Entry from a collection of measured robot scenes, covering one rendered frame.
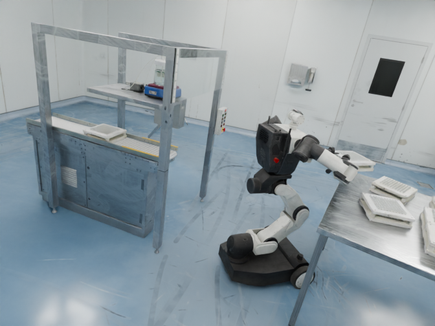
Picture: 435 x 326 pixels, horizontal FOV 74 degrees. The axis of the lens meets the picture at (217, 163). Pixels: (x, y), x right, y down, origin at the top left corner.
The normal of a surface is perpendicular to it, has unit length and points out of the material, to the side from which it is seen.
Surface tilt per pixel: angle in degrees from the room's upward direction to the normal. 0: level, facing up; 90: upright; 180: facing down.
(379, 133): 90
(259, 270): 0
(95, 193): 91
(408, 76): 90
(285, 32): 90
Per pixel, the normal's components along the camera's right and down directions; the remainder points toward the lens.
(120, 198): -0.34, 0.33
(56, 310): 0.15, -0.91
